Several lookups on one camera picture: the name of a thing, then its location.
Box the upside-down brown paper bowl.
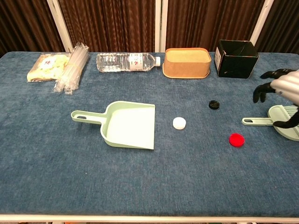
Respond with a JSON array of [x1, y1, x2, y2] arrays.
[[162, 47, 212, 79]]

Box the white bottle cap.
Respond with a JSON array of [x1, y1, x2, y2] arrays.
[[172, 117, 187, 129]]

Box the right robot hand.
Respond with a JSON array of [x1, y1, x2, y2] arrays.
[[253, 68, 299, 129]]

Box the white slanted frame post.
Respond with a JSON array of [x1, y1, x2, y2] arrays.
[[46, 0, 73, 53], [249, 0, 274, 43]]

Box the light green hand brush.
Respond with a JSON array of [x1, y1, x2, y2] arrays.
[[241, 105, 299, 141]]

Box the white upright frame post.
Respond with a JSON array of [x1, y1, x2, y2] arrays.
[[154, 0, 169, 53]]

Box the light green plastic dustpan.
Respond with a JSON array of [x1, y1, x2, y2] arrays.
[[71, 100, 156, 150]]

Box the bundle of clear wrapped straws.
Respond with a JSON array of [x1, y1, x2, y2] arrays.
[[53, 42, 90, 95]]

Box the blue table cloth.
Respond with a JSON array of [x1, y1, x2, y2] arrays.
[[0, 51, 299, 218]]

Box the clear plastic water bottle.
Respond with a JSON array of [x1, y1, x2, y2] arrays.
[[96, 52, 161, 73]]

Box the brown curtain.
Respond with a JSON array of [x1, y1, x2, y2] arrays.
[[0, 0, 299, 58]]

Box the black cardboard box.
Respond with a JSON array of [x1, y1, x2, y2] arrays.
[[214, 39, 259, 79]]

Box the red bottle cap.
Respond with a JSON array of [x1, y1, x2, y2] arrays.
[[228, 133, 246, 147]]

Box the bag of yellow snacks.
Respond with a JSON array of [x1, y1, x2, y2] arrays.
[[27, 52, 72, 83]]

